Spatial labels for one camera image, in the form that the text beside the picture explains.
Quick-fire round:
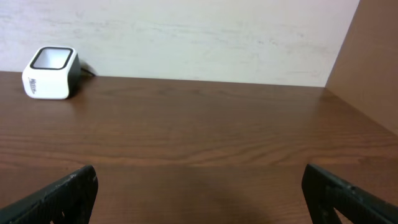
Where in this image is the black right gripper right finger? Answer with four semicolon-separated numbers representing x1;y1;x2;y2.
302;164;397;224

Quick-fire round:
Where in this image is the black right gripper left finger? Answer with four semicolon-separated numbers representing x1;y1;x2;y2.
1;165;98;224

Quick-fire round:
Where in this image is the white barcode scanner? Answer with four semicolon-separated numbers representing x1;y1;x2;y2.
22;46;81;100

